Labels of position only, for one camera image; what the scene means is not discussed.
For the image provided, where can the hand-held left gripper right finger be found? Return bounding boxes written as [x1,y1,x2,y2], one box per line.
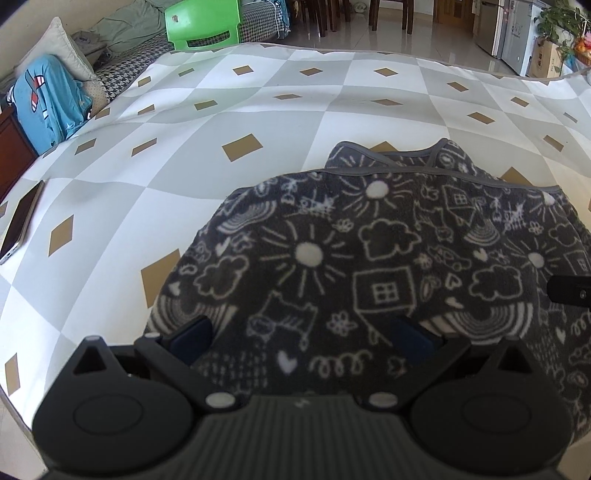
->
[362,318,539,413]

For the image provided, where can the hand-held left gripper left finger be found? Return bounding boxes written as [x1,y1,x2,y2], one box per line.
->
[71,315,237,413]

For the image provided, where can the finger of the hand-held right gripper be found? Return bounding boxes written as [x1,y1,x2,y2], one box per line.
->
[547,274,591,306]

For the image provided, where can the grey doodle print fleece jacket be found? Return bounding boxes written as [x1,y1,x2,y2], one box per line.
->
[143,138,591,418]

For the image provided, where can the smartphone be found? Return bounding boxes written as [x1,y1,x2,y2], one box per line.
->
[0,180,45,266]

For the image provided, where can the cardboard box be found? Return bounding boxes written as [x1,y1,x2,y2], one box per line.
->
[529,39,567,80]

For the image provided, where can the white grey checkered mat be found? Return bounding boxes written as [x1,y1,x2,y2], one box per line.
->
[0,43,591,416]

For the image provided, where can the white refrigerator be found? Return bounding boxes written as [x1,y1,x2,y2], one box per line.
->
[501,0,542,77]

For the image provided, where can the dark wooden cabinet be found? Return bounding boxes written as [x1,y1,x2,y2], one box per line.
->
[0,106,38,202]

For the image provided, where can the potted green plant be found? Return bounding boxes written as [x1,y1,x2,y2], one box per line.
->
[534,0,588,58]

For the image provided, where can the blue printed garment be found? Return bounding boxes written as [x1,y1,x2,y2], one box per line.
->
[11,55,94,156]

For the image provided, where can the silver refrigerator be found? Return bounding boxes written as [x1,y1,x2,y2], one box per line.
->
[473,0,509,59]

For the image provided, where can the houndstooth sofa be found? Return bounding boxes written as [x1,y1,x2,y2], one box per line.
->
[0,0,293,118]

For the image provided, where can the wooden door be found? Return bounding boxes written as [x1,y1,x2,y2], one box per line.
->
[434,0,476,28]

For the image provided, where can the grey garment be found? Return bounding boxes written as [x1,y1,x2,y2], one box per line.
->
[71,30,112,65]

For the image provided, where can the green plastic stool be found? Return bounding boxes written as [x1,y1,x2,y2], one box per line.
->
[165,0,243,51]

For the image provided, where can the green blanket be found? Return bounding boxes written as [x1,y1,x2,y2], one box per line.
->
[90,0,185,52]

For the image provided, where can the beige pillow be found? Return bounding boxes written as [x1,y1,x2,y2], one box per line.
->
[14,17,99,85]

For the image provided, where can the dark wooden dining chair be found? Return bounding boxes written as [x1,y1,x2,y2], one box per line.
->
[369,0,422,34]
[295,0,352,37]

